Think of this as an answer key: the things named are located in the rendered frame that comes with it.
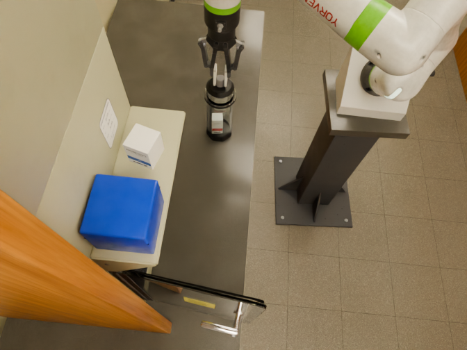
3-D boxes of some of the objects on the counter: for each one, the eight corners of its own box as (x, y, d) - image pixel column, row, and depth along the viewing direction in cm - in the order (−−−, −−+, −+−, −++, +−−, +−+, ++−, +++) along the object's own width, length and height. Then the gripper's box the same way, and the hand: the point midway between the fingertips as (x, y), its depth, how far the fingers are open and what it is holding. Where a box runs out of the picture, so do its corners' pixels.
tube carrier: (203, 139, 137) (201, 104, 118) (207, 116, 142) (206, 79, 123) (231, 142, 137) (234, 107, 118) (234, 119, 142) (238, 82, 123)
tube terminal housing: (64, 295, 111) (-178, 197, 42) (92, 198, 126) (-54, 8, 57) (145, 303, 111) (35, 219, 42) (164, 205, 126) (104, 25, 57)
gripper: (190, 28, 93) (194, 89, 114) (250, 35, 93) (243, 94, 114) (194, 9, 96) (197, 71, 118) (252, 14, 97) (245, 76, 118)
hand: (220, 75), depth 113 cm, fingers closed on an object, 3 cm apart
